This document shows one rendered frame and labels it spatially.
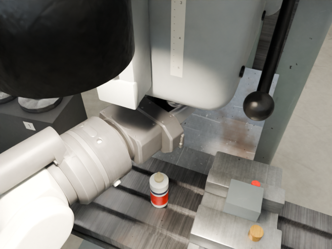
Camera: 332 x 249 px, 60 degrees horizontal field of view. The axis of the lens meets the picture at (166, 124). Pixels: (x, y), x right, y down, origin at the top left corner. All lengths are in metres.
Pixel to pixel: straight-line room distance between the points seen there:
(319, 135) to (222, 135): 1.56
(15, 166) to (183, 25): 0.20
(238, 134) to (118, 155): 0.53
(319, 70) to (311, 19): 2.28
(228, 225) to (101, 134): 0.30
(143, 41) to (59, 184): 0.18
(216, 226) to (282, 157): 1.57
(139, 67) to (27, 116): 0.43
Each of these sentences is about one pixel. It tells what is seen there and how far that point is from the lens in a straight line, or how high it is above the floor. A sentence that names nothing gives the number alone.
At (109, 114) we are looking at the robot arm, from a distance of 0.39.
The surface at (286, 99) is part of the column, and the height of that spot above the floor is 1.01.
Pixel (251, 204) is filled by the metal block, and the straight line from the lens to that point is 0.54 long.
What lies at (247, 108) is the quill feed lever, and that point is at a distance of 0.29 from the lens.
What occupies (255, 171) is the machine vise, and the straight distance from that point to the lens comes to 0.67.
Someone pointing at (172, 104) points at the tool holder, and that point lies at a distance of 0.40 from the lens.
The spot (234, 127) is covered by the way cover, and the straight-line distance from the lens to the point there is 0.83.
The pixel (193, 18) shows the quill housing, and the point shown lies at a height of 1.42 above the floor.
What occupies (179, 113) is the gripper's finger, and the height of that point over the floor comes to 1.24.
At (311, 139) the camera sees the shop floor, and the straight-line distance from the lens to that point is 2.27.
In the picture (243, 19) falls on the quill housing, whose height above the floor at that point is 1.42.
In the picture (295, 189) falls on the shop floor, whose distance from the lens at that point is 1.95.
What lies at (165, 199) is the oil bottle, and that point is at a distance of 0.65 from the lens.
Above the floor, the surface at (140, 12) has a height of 1.43.
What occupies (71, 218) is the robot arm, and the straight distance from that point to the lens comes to 0.33.
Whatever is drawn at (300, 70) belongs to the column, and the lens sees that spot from 0.79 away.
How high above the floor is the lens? 1.52
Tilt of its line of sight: 46 degrees down
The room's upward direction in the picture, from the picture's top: straight up
